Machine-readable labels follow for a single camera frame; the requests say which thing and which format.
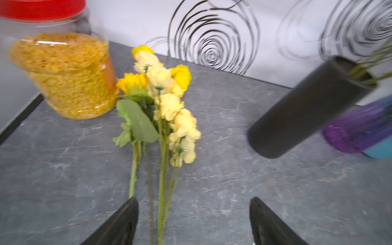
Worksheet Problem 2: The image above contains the red lid plastic jar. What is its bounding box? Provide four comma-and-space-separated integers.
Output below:
1, 1, 119, 119

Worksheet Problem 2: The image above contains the sunflower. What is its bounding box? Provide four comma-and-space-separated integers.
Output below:
113, 73, 158, 198

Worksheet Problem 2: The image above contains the purple glass vase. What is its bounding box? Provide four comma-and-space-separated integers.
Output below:
322, 95, 392, 154

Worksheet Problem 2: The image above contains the red rose low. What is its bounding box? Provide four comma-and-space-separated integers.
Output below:
348, 38, 392, 86

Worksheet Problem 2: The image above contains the yellow poppy stem large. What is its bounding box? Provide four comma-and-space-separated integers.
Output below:
170, 65, 192, 90

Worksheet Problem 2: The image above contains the yellow rose stem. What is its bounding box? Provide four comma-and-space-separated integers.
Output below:
134, 52, 201, 245

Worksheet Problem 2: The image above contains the black vase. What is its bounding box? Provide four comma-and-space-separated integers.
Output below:
247, 56, 376, 159

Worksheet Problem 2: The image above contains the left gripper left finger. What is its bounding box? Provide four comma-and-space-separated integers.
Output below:
81, 197, 139, 245

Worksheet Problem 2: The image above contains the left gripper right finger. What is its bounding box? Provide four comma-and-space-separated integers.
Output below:
249, 197, 308, 245

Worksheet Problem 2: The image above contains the teal ceramic vase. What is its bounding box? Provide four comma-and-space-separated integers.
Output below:
362, 137, 392, 159

